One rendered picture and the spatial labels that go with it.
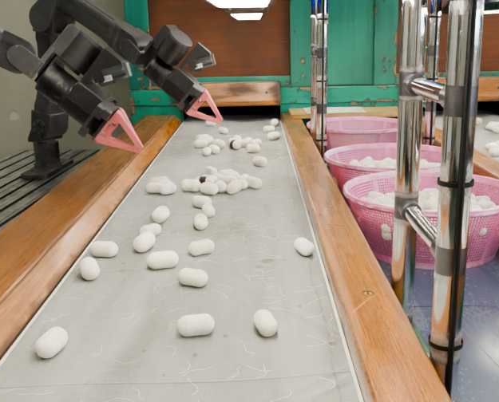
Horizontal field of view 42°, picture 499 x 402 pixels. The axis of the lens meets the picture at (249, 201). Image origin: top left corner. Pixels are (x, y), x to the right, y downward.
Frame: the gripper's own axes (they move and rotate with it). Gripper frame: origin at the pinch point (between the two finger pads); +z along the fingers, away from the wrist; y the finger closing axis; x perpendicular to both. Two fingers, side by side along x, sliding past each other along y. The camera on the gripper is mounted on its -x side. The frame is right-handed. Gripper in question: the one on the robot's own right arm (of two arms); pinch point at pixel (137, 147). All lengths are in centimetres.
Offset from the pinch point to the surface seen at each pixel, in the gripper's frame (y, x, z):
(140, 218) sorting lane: -18.4, 3.8, 7.3
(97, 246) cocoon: -36.2, 4.0, 4.6
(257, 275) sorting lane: -42.8, -7.6, 20.8
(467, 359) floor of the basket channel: -51, -17, 42
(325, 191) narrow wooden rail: -14.1, -16.4, 27.3
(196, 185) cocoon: -3.6, -1.9, 11.9
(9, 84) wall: 176, 58, -66
